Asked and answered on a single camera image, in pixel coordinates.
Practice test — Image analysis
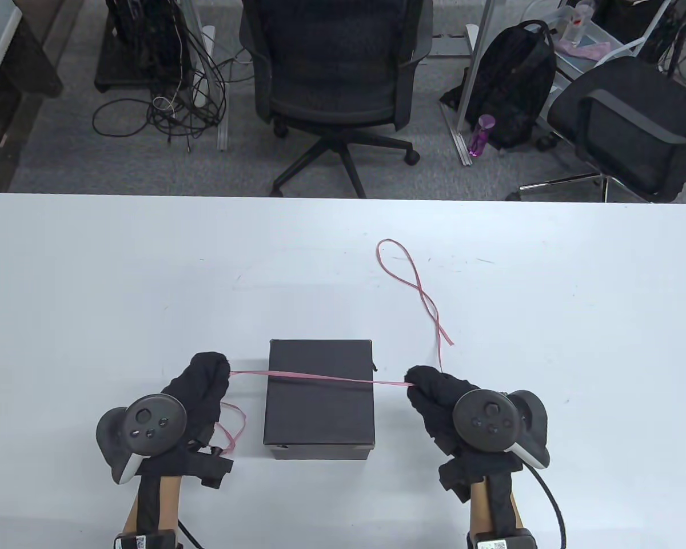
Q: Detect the person's left hand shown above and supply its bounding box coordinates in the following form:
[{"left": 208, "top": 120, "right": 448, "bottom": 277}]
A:
[{"left": 137, "top": 352, "right": 234, "bottom": 490}]

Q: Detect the person's right hand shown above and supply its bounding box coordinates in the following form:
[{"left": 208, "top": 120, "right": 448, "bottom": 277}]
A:
[{"left": 405, "top": 366, "right": 524, "bottom": 504}]

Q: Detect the pink bow ribbon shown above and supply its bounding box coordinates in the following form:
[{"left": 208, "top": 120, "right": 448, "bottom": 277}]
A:
[{"left": 220, "top": 239, "right": 454, "bottom": 455}]

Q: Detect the black gift box lid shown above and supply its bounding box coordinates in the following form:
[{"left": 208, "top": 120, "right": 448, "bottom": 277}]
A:
[{"left": 265, "top": 339, "right": 376, "bottom": 447}]

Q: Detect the black gift box base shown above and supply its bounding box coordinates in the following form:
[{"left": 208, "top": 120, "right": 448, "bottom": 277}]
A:
[{"left": 270, "top": 445, "right": 372, "bottom": 461}]

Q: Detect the person's right forearm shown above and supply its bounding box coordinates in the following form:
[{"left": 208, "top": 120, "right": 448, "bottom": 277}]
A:
[{"left": 469, "top": 478, "right": 524, "bottom": 538}]

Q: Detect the person's left forearm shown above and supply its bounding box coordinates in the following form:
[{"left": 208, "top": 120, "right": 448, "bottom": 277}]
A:
[{"left": 120, "top": 475, "right": 186, "bottom": 541}]

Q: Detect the grey right hand controller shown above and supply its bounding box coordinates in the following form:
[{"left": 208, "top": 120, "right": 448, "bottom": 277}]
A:
[{"left": 453, "top": 389, "right": 551, "bottom": 470}]

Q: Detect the grey hand controller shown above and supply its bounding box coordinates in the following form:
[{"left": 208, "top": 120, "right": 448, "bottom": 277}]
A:
[
  {"left": 95, "top": 393, "right": 188, "bottom": 486},
  {"left": 453, "top": 389, "right": 551, "bottom": 470}
]

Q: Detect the grey left hand controller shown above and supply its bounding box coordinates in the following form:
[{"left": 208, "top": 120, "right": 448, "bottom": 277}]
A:
[{"left": 95, "top": 393, "right": 188, "bottom": 486}]

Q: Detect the white desk leg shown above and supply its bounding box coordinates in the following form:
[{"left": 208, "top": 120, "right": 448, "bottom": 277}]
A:
[
  {"left": 183, "top": 0, "right": 230, "bottom": 152},
  {"left": 427, "top": 0, "right": 501, "bottom": 168}
]

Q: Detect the purple water bottle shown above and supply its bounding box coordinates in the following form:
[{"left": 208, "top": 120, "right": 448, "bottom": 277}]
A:
[{"left": 468, "top": 114, "right": 496, "bottom": 159}]

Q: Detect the black backpack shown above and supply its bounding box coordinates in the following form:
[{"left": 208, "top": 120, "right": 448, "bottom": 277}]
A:
[{"left": 440, "top": 21, "right": 558, "bottom": 150}]

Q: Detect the black computer tower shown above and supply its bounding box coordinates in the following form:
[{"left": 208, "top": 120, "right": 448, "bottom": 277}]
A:
[{"left": 94, "top": 0, "right": 195, "bottom": 93}]

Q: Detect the black chair with chrome base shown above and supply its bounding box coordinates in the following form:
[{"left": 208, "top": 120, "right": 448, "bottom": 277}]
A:
[{"left": 506, "top": 56, "right": 686, "bottom": 204}]

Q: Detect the black mesh office chair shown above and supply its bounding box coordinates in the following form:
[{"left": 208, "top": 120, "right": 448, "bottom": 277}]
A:
[{"left": 241, "top": 0, "right": 433, "bottom": 199}]

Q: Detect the white power strip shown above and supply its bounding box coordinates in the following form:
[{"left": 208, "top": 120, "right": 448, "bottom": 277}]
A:
[{"left": 193, "top": 26, "right": 216, "bottom": 108}]

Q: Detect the dark desk with white top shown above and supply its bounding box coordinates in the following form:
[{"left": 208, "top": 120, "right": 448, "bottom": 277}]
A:
[{"left": 0, "top": 0, "right": 63, "bottom": 192}]

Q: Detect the pink cloth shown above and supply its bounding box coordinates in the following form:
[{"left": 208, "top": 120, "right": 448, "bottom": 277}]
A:
[{"left": 560, "top": 40, "right": 613, "bottom": 61}]

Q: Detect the clear plastic bin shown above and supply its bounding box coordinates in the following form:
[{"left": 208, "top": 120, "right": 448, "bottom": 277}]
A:
[{"left": 552, "top": 0, "right": 632, "bottom": 63}]

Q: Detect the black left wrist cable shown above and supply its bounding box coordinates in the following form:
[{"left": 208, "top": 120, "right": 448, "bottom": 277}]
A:
[{"left": 176, "top": 518, "right": 205, "bottom": 549}]

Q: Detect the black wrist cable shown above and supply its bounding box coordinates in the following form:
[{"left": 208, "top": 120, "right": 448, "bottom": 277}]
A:
[
  {"left": 523, "top": 463, "right": 567, "bottom": 549},
  {"left": 176, "top": 518, "right": 205, "bottom": 549}
]

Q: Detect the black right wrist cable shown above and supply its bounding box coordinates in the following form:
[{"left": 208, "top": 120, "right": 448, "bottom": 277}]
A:
[{"left": 523, "top": 463, "right": 567, "bottom": 549}]

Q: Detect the tangle of black cables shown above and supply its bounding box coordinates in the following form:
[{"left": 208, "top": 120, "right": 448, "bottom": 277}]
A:
[{"left": 91, "top": 0, "right": 229, "bottom": 154}]

